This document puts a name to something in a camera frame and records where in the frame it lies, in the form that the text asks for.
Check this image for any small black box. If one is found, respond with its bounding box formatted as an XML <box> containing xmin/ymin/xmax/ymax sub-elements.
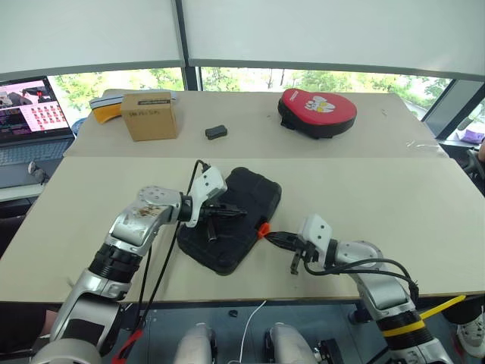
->
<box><xmin>205</xmin><ymin>124</ymin><xmax>229</xmax><ymax>140</ymax></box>

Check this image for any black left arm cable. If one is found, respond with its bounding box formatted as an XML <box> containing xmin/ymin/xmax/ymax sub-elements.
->
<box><xmin>132</xmin><ymin>158</ymin><xmax>212</xmax><ymax>342</ymax></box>

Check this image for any open laptop computer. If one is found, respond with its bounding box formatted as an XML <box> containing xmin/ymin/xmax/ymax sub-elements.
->
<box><xmin>0</xmin><ymin>75</ymin><xmax>77</xmax><ymax>168</ymax></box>

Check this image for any black plastic tool case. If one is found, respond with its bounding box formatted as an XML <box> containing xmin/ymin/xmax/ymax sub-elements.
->
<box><xmin>176</xmin><ymin>166</ymin><xmax>283</xmax><ymax>277</ymax></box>

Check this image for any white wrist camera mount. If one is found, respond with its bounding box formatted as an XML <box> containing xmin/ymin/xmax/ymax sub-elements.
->
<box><xmin>184</xmin><ymin>165</ymin><xmax>228</xmax><ymax>228</ymax></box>
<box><xmin>296</xmin><ymin>213</ymin><xmax>334</xmax><ymax>262</ymax></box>

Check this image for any silver left robot leg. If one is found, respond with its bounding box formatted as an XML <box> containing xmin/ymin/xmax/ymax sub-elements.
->
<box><xmin>174</xmin><ymin>322</ymin><xmax>217</xmax><ymax>364</ymax></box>

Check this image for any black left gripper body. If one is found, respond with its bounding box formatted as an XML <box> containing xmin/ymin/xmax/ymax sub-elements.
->
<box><xmin>197</xmin><ymin>204</ymin><xmax>223</xmax><ymax>223</ymax></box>

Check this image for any yellow strap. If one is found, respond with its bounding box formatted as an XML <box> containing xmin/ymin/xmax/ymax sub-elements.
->
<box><xmin>418</xmin><ymin>294</ymin><xmax>467</xmax><ymax>319</ymax></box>

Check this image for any white roller blind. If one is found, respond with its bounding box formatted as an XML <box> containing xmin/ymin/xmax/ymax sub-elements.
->
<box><xmin>0</xmin><ymin>0</ymin><xmax>186</xmax><ymax>75</ymax></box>
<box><xmin>181</xmin><ymin>0</ymin><xmax>485</xmax><ymax>83</ymax></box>

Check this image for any dark window frame post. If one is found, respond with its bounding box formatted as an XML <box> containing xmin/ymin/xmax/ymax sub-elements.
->
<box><xmin>172</xmin><ymin>0</ymin><xmax>202</xmax><ymax>92</ymax></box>

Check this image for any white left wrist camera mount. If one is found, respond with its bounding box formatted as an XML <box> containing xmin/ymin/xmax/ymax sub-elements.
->
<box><xmin>184</xmin><ymin>165</ymin><xmax>228</xmax><ymax>228</ymax></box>

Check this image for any white sneaker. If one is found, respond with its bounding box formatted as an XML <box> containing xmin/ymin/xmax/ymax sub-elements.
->
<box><xmin>456</xmin><ymin>314</ymin><xmax>485</xmax><ymax>359</ymax></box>

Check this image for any person in dark clothes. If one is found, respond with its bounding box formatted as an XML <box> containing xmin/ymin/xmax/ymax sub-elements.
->
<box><xmin>0</xmin><ymin>303</ymin><xmax>58</xmax><ymax>352</ymax></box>

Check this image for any silver robot leg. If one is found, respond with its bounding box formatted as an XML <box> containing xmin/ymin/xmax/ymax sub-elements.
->
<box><xmin>174</xmin><ymin>322</ymin><xmax>217</xmax><ymax>364</ymax></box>
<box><xmin>264</xmin><ymin>322</ymin><xmax>320</xmax><ymax>364</ymax></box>

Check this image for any thin white cable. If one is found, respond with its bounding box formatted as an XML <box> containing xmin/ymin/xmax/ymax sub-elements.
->
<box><xmin>238</xmin><ymin>300</ymin><xmax>268</xmax><ymax>363</ymax></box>

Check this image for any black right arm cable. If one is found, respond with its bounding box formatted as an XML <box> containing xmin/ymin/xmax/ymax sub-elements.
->
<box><xmin>302</xmin><ymin>253</ymin><xmax>420</xmax><ymax>304</ymax></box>

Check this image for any red black heart-shaped pad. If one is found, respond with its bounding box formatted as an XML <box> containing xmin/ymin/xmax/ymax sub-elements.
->
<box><xmin>277</xmin><ymin>88</ymin><xmax>358</xmax><ymax>140</ymax></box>

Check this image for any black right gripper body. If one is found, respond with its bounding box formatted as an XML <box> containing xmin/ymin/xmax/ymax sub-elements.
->
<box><xmin>291</xmin><ymin>233</ymin><xmax>319</xmax><ymax>264</ymax></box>

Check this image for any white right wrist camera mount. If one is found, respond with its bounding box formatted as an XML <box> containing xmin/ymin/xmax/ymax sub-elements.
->
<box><xmin>296</xmin><ymin>213</ymin><xmax>334</xmax><ymax>262</ymax></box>

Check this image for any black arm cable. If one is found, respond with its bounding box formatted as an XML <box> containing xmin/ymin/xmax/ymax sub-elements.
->
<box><xmin>302</xmin><ymin>253</ymin><xmax>420</xmax><ymax>304</ymax></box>
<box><xmin>132</xmin><ymin>158</ymin><xmax>212</xmax><ymax>342</ymax></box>

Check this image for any purple object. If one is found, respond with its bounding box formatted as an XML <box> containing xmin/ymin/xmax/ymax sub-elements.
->
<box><xmin>458</xmin><ymin>128</ymin><xmax>485</xmax><ymax>143</ymax></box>

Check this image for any yellow white curved object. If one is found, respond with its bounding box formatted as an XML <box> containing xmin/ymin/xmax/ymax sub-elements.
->
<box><xmin>89</xmin><ymin>92</ymin><xmax>179</xmax><ymax>124</ymax></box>

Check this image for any brown cardboard box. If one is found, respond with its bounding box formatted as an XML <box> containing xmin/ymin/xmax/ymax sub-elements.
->
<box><xmin>120</xmin><ymin>92</ymin><xmax>179</xmax><ymax>143</ymax></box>

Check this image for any silver right robot leg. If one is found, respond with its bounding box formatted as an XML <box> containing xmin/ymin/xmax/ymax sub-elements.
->
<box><xmin>264</xmin><ymin>322</ymin><xmax>320</xmax><ymax>364</ymax></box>

